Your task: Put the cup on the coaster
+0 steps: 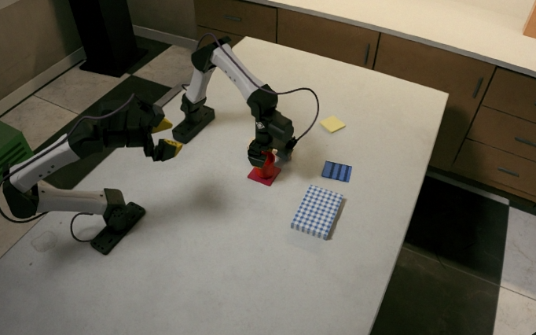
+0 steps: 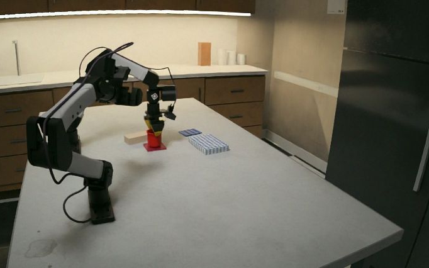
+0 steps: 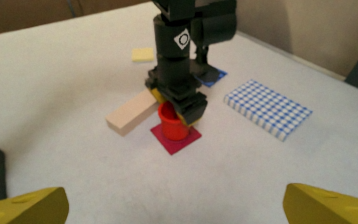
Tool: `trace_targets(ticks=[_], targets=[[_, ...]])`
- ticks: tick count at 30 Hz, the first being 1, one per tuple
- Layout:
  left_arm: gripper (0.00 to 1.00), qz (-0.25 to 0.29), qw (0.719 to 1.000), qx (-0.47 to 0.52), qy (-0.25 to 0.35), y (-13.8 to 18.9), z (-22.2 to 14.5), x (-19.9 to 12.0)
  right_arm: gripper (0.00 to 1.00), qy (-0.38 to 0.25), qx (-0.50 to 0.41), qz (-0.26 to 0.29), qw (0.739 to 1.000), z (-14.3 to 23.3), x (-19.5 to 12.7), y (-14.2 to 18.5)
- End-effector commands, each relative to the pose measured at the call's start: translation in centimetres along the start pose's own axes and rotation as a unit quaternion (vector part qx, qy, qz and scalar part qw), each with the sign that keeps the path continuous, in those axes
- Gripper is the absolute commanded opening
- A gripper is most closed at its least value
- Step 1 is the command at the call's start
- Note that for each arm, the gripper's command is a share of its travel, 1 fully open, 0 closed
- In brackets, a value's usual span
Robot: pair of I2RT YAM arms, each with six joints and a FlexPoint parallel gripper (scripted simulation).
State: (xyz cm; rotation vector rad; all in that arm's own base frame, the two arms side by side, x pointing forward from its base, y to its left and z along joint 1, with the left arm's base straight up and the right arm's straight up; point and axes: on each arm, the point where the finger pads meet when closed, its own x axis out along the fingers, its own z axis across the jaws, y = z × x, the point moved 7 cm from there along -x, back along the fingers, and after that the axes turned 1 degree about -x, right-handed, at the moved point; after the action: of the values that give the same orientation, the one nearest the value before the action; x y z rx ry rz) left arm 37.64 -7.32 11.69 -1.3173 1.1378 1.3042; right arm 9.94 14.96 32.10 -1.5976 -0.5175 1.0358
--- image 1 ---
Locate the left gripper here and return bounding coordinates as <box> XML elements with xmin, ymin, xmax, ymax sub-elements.
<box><xmin>248</xmin><ymin>129</ymin><xmax>274</xmax><ymax>169</ymax></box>

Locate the red square coaster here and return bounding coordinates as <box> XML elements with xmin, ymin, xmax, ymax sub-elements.
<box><xmin>248</xmin><ymin>167</ymin><xmax>281</xmax><ymax>186</ymax></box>

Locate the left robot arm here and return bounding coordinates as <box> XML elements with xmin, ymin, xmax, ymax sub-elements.
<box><xmin>172</xmin><ymin>35</ymin><xmax>296</xmax><ymax>161</ymax></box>

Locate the beige rectangular block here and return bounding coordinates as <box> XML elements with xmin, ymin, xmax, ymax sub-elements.
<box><xmin>247</xmin><ymin>137</ymin><xmax>293</xmax><ymax>160</ymax></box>

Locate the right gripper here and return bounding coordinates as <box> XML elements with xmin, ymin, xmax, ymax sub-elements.
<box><xmin>125</xmin><ymin>118</ymin><xmax>183</xmax><ymax>162</ymax></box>

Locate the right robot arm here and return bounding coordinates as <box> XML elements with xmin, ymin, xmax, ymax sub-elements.
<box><xmin>2</xmin><ymin>101</ymin><xmax>165</xmax><ymax>254</ymax></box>

